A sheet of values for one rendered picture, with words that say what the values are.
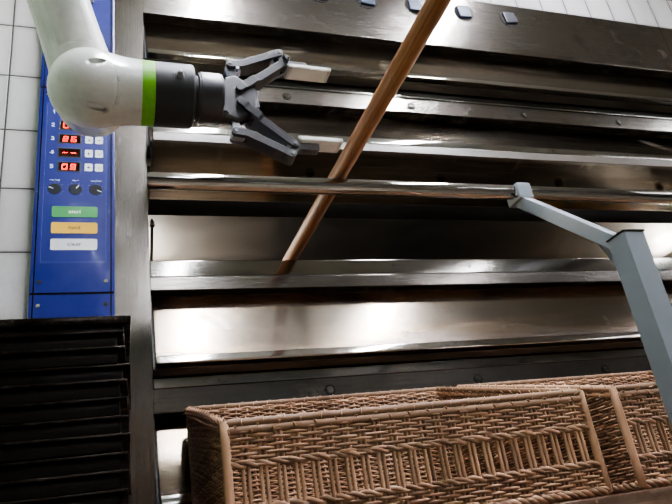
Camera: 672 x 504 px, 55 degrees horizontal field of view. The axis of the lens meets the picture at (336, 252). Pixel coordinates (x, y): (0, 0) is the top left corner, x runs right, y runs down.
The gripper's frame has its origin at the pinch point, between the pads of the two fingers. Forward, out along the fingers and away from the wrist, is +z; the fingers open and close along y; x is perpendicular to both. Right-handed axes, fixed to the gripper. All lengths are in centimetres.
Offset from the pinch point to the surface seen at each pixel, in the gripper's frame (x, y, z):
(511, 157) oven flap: -39, -21, 64
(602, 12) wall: -52, -96, 132
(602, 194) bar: -17, 3, 65
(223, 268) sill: -55, 2, -8
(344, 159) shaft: -13.1, 0.2, 7.2
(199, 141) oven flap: -39.7, -20.7, -13.9
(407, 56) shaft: 14.0, 0.8, 7.6
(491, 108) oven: -53, -49, 74
